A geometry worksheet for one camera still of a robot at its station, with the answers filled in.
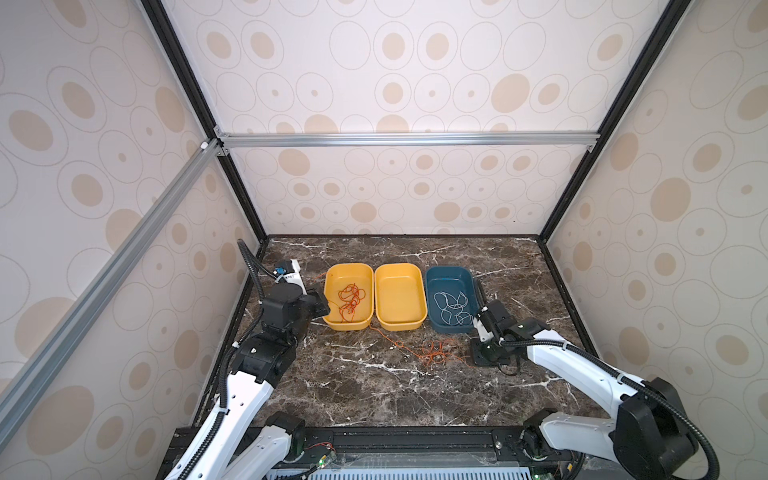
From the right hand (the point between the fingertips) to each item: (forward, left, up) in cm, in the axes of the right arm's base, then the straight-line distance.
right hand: (473, 357), depth 84 cm
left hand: (+9, +38, +25) cm, 46 cm away
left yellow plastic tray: (+30, +42, 0) cm, 52 cm away
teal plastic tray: (+30, +1, -4) cm, 31 cm away
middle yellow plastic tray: (+22, +20, -2) cm, 30 cm away
